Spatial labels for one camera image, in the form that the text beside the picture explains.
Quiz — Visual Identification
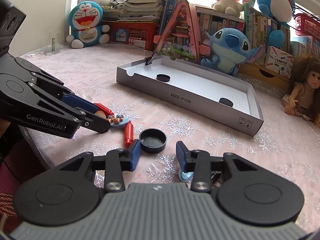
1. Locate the black small round cap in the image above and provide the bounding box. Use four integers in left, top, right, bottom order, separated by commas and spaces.
219, 98, 234, 107

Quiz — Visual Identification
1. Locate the black binder clip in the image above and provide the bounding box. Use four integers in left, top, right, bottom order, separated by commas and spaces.
144, 50, 157, 66

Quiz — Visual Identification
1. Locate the pink triangular toy house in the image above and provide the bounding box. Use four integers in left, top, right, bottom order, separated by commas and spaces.
153, 0, 211, 64

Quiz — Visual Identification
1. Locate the blue bear hair clip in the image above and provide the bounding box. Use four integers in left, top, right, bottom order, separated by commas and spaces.
106, 114, 130, 128

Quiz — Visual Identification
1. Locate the brown haired baby doll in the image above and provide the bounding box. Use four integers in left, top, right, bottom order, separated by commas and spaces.
281, 54, 319, 123

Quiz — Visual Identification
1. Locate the Doraemon plush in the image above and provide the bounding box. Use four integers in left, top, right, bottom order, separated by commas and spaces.
66, 1, 110, 49

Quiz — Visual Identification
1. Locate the stack of books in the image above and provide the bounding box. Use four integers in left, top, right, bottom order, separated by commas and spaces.
104, 0, 179, 23

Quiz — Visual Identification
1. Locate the black round lid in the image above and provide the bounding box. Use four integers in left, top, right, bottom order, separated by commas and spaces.
139, 128, 167, 154

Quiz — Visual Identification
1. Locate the blue Stitch plush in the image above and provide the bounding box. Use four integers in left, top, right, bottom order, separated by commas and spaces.
201, 28, 264, 76

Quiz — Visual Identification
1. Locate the grey cardboard box lid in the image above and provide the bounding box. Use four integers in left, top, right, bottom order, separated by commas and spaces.
116, 56, 264, 136

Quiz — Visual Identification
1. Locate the red plastic crate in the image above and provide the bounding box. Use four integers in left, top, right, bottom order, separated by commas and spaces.
101, 21, 158, 51

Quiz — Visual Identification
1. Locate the red wire basket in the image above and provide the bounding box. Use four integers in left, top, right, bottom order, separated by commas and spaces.
293, 13, 320, 40

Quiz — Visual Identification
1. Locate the row of upright books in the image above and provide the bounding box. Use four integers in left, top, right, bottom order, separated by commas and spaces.
196, 5, 319, 57

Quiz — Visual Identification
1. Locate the wooden drawer shelf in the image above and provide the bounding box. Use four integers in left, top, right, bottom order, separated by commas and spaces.
239, 63, 289, 91

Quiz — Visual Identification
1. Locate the pink snowflake tablecloth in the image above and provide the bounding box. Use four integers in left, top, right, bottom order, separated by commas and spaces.
24, 44, 319, 232

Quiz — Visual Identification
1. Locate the red crayon piece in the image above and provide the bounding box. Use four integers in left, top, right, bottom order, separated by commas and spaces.
124, 121, 134, 148
94, 103, 114, 117

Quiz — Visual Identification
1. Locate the brown walnut shaped toy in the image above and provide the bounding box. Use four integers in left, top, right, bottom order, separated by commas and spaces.
95, 111, 106, 119

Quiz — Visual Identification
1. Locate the white pencil printed box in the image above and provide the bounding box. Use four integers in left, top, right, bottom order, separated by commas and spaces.
265, 46, 295, 79

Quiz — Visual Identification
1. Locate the blue penguin plush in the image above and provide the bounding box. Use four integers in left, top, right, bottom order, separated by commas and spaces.
257, 0, 296, 48

